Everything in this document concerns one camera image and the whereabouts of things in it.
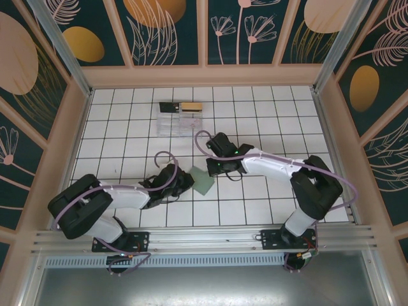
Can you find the clear acrylic card stand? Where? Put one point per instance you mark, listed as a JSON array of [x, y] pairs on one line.
[[178, 126]]

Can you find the aluminium side rail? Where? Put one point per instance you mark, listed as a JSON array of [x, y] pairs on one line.
[[72, 159], [337, 159]]

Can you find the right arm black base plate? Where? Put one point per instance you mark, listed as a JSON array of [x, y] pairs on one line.
[[269, 239]]

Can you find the green translucent plastic card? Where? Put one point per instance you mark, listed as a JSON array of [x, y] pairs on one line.
[[202, 181]]

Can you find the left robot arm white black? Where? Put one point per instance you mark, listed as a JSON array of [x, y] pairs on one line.
[[127, 197]]

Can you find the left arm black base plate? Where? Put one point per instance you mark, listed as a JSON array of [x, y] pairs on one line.
[[140, 239]]

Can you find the black VIP card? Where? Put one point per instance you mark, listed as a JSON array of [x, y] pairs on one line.
[[169, 107]]

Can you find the aluminium frame post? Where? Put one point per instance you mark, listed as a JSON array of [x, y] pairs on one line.
[[63, 48], [337, 48]]

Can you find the aluminium frame rail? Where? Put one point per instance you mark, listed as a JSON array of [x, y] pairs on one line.
[[204, 239]]

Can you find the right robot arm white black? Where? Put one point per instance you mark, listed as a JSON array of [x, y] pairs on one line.
[[271, 169]]

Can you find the gold card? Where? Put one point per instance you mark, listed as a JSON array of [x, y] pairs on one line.
[[191, 106]]

